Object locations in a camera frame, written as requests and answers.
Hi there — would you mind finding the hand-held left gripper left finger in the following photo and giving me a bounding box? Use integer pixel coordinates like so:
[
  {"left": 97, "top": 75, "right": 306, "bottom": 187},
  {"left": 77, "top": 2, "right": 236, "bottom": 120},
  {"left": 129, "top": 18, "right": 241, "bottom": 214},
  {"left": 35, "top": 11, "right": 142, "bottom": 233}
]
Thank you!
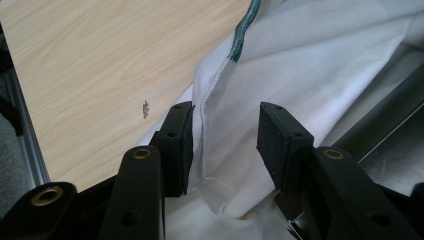
[{"left": 149, "top": 101, "right": 195, "bottom": 198}]

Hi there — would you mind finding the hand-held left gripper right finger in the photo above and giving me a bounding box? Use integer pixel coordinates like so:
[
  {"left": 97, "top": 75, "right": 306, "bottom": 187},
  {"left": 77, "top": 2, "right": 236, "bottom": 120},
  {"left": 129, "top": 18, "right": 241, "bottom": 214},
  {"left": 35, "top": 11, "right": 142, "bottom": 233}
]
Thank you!
[{"left": 256, "top": 101, "right": 315, "bottom": 198}]

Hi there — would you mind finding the white teal orange tote bag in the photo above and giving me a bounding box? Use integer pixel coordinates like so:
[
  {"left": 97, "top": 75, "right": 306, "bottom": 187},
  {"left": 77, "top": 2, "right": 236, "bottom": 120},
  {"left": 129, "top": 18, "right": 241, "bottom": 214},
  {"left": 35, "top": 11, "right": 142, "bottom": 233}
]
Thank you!
[{"left": 137, "top": 0, "right": 424, "bottom": 240}]

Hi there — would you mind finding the metal floor rail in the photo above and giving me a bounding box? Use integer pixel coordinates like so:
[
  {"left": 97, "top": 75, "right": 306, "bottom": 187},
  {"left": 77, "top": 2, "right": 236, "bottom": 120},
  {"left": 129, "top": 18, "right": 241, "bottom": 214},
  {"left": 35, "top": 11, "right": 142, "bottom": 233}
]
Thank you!
[{"left": 2, "top": 39, "right": 52, "bottom": 189}]

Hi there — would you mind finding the shiny grey flat object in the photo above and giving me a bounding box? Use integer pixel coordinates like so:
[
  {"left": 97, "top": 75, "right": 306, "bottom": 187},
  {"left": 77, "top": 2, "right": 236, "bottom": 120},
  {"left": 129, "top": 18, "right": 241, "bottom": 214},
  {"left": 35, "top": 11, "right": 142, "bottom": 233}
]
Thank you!
[{"left": 332, "top": 42, "right": 424, "bottom": 198}]

